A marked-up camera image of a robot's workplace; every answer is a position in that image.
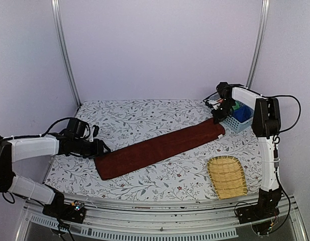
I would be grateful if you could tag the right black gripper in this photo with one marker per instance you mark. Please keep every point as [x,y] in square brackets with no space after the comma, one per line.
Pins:
[218,117]

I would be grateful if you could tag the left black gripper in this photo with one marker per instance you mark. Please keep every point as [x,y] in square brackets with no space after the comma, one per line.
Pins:
[98,149]

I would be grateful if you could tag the blue towel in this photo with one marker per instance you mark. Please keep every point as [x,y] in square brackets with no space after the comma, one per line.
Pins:
[242,114]

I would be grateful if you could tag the brown towel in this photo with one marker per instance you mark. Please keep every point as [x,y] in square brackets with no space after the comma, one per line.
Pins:
[154,150]

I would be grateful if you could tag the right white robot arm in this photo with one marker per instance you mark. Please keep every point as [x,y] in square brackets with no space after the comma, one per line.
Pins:
[266,126]

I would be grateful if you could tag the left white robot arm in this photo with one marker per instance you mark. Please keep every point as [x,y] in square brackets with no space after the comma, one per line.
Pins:
[14,149]

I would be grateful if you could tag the green towel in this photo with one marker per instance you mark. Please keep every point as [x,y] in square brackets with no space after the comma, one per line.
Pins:
[236,106]

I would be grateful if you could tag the floral tablecloth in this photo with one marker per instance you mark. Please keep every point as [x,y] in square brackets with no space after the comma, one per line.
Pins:
[180,178]

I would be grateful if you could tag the light blue plastic basket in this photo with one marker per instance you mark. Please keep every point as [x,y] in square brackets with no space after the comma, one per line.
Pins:
[231,122]

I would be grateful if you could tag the yellow bamboo tray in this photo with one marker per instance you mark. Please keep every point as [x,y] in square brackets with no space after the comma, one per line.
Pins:
[227,176]

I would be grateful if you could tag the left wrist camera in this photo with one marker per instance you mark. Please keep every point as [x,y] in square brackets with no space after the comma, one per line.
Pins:
[93,131]

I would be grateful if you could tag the aluminium front rail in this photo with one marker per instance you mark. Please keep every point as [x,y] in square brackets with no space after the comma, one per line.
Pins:
[111,219]

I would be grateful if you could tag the left aluminium frame post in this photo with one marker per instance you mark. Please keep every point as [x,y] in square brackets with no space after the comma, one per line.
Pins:
[63,48]

